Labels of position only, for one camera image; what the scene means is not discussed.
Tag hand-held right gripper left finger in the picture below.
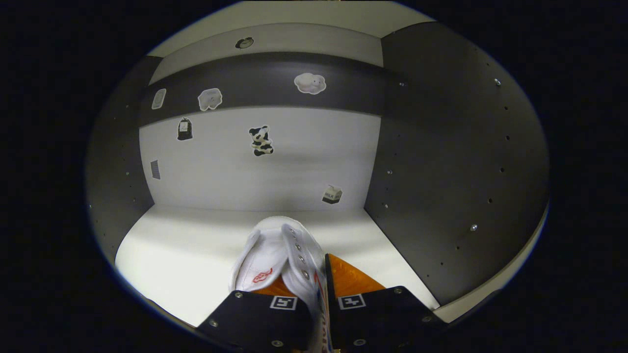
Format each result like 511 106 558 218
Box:
196 275 314 353

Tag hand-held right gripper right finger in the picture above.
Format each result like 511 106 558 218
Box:
324 253 445 352

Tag white shoe yellow sole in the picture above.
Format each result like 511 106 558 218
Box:
229 216 334 353

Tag white grey shoe cabinet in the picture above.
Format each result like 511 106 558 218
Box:
86 0 550 327

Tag white cabinet shelf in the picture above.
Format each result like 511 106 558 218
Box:
115 205 441 327
147 0 437 57

